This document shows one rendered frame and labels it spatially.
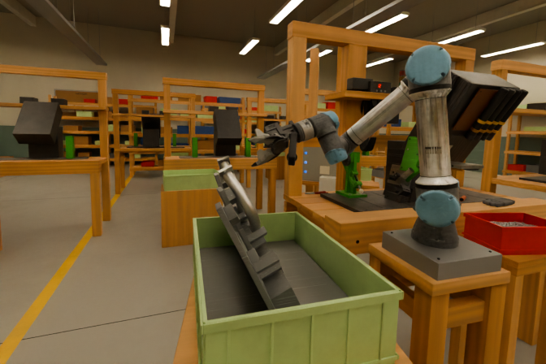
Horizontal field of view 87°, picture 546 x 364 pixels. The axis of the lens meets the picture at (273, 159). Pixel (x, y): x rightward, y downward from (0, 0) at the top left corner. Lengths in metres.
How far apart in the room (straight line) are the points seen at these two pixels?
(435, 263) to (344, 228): 0.41
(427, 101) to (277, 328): 0.73
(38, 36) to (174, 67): 4.01
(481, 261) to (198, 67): 10.98
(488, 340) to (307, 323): 0.81
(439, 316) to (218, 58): 11.18
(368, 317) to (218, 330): 0.31
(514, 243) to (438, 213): 0.64
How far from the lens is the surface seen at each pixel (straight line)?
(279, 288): 0.75
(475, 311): 1.25
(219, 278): 0.95
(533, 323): 2.59
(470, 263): 1.14
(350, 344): 0.71
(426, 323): 1.12
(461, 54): 2.67
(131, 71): 11.45
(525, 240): 1.62
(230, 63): 11.75
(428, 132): 0.98
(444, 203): 0.98
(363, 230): 1.38
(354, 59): 2.04
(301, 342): 0.66
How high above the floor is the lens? 1.29
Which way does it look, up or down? 6 degrees down
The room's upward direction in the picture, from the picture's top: 1 degrees clockwise
